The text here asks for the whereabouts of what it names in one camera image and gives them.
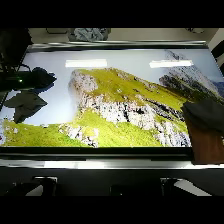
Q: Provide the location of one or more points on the heap of clothes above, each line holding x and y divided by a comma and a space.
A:
89, 34

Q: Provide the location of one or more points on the silver frame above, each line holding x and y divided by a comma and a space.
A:
110, 164

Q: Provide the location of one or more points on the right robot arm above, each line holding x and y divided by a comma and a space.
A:
168, 186

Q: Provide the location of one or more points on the black device with green light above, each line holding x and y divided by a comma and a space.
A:
13, 46

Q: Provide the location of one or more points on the dark blue garment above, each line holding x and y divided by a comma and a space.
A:
43, 79

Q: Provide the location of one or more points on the black garment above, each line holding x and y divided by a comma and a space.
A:
206, 113

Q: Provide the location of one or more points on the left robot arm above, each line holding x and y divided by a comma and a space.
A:
46, 186

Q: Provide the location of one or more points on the brown garment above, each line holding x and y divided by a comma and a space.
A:
206, 146

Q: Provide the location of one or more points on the dark grey garment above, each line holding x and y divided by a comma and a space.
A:
26, 103

